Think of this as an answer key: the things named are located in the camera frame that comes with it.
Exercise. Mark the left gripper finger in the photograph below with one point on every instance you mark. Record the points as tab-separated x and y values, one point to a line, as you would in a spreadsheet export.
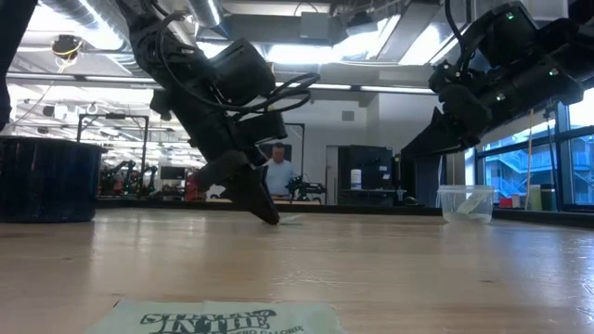
257	199

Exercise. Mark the dark monitor screen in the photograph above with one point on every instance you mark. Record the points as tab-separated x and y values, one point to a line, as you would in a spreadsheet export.
172	172

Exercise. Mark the tall black equipment case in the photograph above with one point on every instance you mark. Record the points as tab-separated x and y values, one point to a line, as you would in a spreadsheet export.
420	181

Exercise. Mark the silver ceiling duct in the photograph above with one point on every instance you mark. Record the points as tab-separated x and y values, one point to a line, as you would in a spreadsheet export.
204	11

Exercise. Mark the white canister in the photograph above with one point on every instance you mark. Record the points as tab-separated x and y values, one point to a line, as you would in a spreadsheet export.
356	178

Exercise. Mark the black cabinet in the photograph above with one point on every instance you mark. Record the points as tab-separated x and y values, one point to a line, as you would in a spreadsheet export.
366	174

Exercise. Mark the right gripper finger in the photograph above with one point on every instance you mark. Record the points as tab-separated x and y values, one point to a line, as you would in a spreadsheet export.
434	139

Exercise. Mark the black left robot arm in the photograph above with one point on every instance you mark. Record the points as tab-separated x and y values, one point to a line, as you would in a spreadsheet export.
176	60

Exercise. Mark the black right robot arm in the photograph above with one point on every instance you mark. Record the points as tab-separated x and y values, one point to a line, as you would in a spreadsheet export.
533	55

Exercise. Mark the grey wall vent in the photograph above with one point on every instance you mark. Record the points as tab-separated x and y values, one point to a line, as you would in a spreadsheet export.
348	115

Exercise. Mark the person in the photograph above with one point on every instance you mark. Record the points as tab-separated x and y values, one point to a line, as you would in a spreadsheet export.
280	171

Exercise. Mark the small red box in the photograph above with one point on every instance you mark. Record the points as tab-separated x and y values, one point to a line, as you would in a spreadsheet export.
506	202

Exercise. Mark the ceiling dome fixture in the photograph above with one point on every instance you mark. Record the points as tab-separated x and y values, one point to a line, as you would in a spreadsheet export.
66	46

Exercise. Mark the dark blue round bin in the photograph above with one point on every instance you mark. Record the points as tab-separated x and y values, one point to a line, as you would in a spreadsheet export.
46	181

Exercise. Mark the long ceiling light strip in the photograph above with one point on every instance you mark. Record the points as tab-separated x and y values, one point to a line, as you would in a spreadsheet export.
371	88

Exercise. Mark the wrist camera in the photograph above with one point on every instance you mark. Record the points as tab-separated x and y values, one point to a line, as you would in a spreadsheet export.
445	79
264	127

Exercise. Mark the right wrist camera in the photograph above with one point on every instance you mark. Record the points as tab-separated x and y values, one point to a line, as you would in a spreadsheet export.
445	79

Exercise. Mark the black background station frame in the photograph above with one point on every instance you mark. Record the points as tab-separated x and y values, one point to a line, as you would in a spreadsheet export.
111	116
303	139

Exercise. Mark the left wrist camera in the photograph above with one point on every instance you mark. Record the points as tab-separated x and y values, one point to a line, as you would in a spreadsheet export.
264	127

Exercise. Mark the clear plastic container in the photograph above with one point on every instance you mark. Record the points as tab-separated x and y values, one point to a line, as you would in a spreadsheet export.
466	209

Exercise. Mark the red storage bins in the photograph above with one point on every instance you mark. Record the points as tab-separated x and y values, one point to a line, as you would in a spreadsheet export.
192	192

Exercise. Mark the dark window frame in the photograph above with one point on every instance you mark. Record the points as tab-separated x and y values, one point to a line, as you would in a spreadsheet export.
559	158

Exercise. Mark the black background robot arm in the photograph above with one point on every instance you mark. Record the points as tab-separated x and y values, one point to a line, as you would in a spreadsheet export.
306	188
147	180
120	178

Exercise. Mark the grey ceiling box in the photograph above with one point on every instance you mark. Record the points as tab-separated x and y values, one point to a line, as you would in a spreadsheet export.
315	25

